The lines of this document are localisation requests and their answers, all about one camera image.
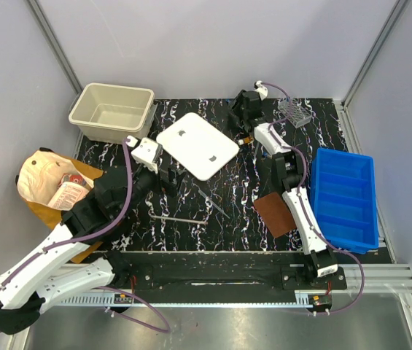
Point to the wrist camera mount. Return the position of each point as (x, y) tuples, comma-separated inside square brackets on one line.
[(261, 89), (145, 152)]

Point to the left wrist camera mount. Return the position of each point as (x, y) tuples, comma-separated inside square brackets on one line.
[(145, 152)]

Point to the beige plastic bin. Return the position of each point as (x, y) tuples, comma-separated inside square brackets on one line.
[(110, 113)]

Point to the orange capped vial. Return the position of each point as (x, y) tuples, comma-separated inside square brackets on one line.
[(246, 140)]

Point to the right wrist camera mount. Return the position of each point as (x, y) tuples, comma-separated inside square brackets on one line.
[(261, 89)]

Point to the thermometer with red tip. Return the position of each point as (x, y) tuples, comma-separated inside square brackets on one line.
[(176, 219)]

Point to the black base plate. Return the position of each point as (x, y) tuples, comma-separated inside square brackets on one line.
[(284, 270)]

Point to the blue compartment tray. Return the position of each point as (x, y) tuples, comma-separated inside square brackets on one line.
[(343, 199)]

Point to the clear glass rod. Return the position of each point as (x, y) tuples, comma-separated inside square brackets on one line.
[(256, 151)]

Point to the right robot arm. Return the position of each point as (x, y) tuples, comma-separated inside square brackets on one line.
[(288, 174)]

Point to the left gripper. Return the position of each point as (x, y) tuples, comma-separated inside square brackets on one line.
[(176, 178)]

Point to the cloth bag with items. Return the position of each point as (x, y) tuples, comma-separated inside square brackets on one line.
[(60, 189)]

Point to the clear test tube rack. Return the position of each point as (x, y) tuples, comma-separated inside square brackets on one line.
[(293, 110)]

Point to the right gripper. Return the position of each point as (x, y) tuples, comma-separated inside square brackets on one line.
[(234, 108)]

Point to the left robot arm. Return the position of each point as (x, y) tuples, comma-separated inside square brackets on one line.
[(29, 289)]

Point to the white plastic lid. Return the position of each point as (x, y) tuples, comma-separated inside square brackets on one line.
[(197, 145)]

